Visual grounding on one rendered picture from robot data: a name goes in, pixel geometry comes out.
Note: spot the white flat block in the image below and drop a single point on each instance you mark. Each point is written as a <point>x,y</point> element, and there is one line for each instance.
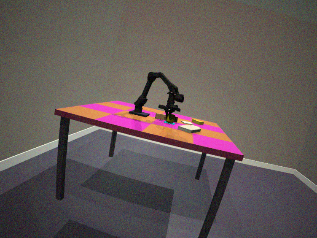
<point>189,129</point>

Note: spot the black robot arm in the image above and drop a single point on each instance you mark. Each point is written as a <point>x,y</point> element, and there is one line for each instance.
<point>172,88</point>

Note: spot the yellow flat block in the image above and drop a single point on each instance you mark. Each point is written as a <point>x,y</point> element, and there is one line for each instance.
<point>197,121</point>

